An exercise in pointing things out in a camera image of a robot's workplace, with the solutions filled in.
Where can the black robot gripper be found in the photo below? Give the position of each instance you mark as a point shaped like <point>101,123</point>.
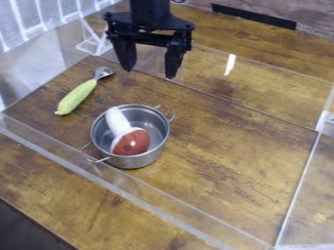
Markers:
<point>149,24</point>

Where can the red and white plush mushroom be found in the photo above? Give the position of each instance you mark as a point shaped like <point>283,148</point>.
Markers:
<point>132,140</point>

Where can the silver metal pot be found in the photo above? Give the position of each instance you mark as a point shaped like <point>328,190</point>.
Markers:
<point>145,117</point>

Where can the black strip on table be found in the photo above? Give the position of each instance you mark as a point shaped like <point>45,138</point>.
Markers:
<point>253,16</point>

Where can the yellow handled metal tool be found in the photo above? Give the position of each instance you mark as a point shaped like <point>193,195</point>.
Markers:
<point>77,96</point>

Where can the clear acrylic triangle bracket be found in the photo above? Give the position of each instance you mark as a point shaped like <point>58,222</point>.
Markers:
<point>94,44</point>

